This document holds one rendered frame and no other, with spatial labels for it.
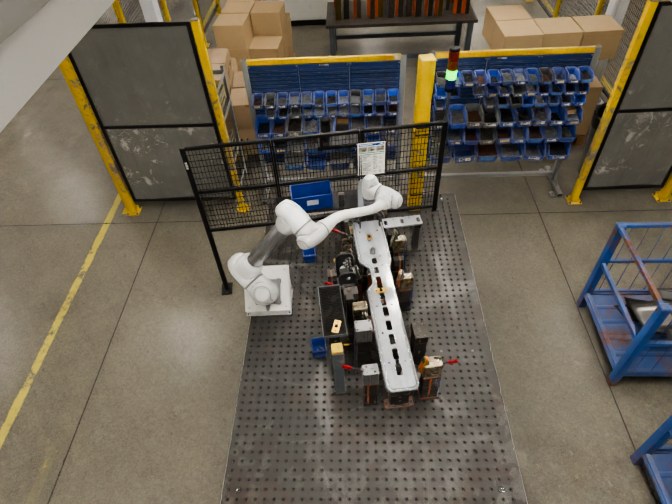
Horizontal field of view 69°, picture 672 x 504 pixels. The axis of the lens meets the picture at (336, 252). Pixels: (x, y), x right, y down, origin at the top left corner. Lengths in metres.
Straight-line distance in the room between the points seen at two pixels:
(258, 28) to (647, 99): 4.67
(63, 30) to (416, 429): 2.70
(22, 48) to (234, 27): 6.26
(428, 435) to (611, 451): 1.52
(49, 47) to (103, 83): 4.25
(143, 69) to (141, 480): 3.23
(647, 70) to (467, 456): 3.53
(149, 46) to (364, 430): 3.41
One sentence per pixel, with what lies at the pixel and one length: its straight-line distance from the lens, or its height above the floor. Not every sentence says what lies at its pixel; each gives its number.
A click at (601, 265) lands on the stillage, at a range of 4.34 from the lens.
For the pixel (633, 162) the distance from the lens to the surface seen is 5.70.
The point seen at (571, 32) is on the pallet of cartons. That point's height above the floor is 1.35.
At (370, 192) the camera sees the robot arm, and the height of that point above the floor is 1.49.
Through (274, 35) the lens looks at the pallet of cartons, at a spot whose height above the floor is 0.75.
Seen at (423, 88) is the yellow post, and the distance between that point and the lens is 3.56.
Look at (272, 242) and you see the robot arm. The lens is 2.99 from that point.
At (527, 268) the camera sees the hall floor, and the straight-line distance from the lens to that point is 4.89.
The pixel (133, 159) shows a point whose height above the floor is 0.68.
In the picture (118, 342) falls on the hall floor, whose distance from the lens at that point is 4.65.
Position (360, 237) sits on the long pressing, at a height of 1.00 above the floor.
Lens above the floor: 3.48
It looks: 46 degrees down
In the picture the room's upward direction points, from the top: 4 degrees counter-clockwise
